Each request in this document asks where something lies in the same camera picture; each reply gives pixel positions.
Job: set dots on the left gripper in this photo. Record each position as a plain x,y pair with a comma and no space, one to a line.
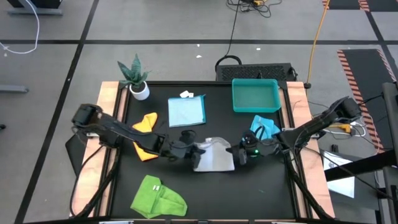
186,152

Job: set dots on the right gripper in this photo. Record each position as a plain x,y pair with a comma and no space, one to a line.
250,146

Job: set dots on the white microfiber towel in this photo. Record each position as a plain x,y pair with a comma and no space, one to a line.
216,155

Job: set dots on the bright blue microfiber towel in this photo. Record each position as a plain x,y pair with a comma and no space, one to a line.
267,127

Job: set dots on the light blue microfiber towel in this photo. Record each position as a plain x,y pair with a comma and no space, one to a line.
186,110

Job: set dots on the orange yellow microfiber towel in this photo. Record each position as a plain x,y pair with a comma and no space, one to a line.
146,124

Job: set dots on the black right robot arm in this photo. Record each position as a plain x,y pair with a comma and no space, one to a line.
314,124

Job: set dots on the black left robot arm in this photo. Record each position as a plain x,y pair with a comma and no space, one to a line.
124,135

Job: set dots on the green microfiber towel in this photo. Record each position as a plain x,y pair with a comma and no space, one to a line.
155,196

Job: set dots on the teal plastic bin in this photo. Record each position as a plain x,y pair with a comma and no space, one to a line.
255,96

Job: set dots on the black perforated metal box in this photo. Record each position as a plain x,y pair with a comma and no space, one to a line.
255,72

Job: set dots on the wooden side board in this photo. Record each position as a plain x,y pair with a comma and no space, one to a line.
295,90
105,93

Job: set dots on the artificial plant in white pot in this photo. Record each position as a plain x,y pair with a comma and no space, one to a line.
139,90

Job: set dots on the white paper sheet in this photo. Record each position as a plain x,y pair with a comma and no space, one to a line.
342,186

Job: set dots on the black metal bar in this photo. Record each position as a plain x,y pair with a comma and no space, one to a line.
373,161

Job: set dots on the black mat with striped edge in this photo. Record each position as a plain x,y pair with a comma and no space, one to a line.
343,3
363,77

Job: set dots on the grey floor bar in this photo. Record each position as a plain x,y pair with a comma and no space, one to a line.
12,88

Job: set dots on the grey stand base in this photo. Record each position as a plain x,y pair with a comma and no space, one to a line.
34,12

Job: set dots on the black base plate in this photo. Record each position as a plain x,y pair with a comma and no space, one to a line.
74,155

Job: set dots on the grey metal post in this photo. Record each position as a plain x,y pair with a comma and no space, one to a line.
390,124

